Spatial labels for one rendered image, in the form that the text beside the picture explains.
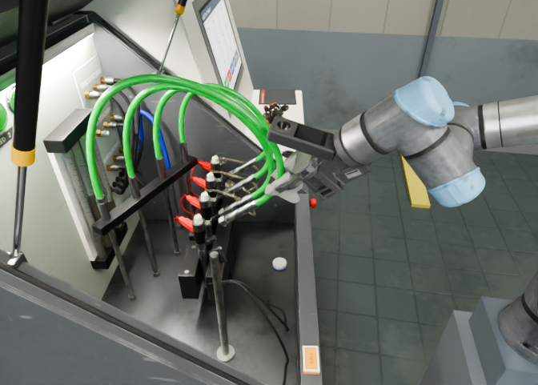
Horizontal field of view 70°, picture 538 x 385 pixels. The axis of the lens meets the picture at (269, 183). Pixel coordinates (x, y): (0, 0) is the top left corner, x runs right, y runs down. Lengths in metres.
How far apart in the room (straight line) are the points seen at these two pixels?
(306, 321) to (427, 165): 0.43
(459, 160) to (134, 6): 0.79
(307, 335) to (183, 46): 0.73
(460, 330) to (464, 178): 0.58
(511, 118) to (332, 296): 1.57
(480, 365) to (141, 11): 1.14
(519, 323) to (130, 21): 1.10
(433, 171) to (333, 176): 0.17
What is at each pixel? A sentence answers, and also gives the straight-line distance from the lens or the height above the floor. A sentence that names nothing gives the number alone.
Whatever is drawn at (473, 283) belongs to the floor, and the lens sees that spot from 2.41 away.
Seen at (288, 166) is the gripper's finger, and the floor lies 1.25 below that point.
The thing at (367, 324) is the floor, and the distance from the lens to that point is 2.04.
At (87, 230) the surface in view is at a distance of 0.98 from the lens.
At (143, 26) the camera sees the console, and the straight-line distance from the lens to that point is 1.05.
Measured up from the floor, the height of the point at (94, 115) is 1.35.
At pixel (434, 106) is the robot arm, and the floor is 1.44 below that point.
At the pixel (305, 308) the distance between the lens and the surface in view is 0.87.
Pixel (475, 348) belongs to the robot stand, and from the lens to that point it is 1.10.
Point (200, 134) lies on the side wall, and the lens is 1.08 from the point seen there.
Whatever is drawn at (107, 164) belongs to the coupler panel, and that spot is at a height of 1.11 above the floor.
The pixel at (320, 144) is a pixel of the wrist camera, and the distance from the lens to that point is 0.63.
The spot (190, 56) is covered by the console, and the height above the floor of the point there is 1.34.
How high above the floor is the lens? 1.65
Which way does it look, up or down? 36 degrees down
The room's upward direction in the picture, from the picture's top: straight up
